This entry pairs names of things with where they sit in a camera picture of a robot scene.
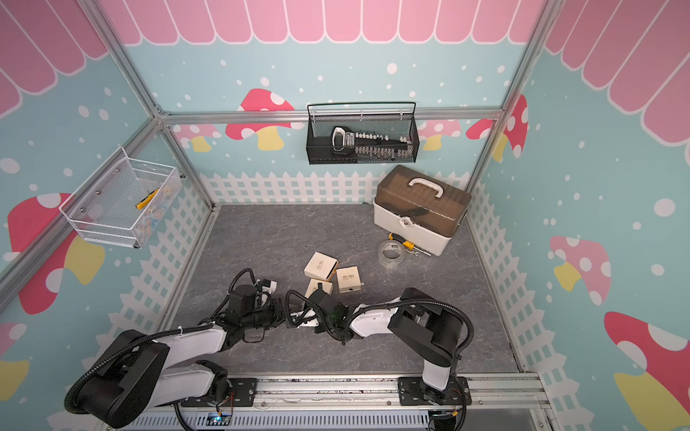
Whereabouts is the yellow black utility knife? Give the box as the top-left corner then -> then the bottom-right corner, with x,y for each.
136,189 -> 159,210

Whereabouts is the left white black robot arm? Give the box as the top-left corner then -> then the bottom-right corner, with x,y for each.
64,269 -> 284,428

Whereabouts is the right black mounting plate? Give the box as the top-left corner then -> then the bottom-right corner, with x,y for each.
397,375 -> 472,407

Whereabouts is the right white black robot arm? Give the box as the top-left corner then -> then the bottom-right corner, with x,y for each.
284,287 -> 474,405

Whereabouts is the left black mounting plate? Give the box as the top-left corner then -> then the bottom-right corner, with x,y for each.
181,378 -> 258,409

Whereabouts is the black mounting plate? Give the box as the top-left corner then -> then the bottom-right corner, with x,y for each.
181,378 -> 258,409
397,375 -> 472,407

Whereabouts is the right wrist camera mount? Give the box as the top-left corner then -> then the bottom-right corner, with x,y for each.
305,290 -> 339,316

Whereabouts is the small green circuit board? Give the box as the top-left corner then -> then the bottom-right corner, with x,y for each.
206,412 -> 233,427

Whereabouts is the white wire wall basket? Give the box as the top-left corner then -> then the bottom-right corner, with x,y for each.
59,147 -> 183,249

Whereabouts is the black socket bit set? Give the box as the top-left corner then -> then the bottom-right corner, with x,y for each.
331,127 -> 415,163

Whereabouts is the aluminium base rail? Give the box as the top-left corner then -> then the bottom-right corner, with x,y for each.
129,373 -> 561,430

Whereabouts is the black wire wall basket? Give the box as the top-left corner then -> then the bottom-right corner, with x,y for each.
305,102 -> 420,165

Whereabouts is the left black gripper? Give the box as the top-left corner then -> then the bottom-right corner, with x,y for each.
241,297 -> 301,330

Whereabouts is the brown lid white toolbox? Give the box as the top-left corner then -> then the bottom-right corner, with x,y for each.
374,165 -> 472,256

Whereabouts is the clear tape roll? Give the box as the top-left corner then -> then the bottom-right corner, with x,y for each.
377,240 -> 406,270

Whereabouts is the cream tan-drawer jewelry box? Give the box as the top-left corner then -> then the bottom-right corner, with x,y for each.
336,266 -> 363,294

